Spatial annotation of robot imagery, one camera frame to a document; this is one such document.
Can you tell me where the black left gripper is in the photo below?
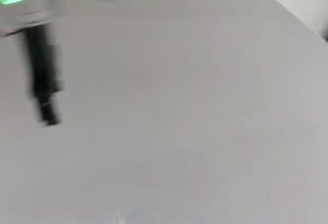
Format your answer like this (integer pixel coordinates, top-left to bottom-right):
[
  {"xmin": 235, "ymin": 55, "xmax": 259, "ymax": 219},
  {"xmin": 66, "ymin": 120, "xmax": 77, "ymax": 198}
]
[{"xmin": 24, "ymin": 26, "xmax": 65, "ymax": 127}]

